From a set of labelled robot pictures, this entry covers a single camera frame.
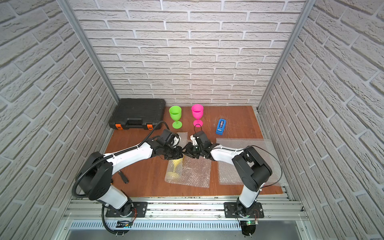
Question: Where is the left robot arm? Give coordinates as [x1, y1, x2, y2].
[72, 140, 183, 211]

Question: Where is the aluminium mounting rail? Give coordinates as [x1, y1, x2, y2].
[62, 194, 309, 231]

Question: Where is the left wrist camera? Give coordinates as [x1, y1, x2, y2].
[157, 129, 180, 147]

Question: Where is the yellow plastic wine glass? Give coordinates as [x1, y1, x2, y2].
[168, 158, 183, 179]

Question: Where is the green plastic wine glass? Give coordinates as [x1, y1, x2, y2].
[169, 106, 183, 129]

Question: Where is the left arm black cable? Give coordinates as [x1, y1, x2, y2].
[71, 120, 171, 235]

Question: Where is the blue tape dispenser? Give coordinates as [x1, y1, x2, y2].
[216, 119, 227, 136]

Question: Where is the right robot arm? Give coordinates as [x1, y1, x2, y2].
[183, 142, 273, 210]

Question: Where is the black plastic tool case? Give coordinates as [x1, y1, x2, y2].
[109, 98, 166, 130]

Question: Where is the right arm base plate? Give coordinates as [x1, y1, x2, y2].
[224, 202, 265, 220]

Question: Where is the pink plastic wine glass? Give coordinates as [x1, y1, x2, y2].
[191, 104, 204, 127]

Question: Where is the black handled screwdriver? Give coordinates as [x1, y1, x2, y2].
[118, 171, 129, 184]

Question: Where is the bubble wrap sheet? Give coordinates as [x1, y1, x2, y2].
[216, 138, 285, 186]
[164, 131, 212, 189]

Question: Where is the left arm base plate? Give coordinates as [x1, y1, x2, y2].
[106, 201, 148, 218]

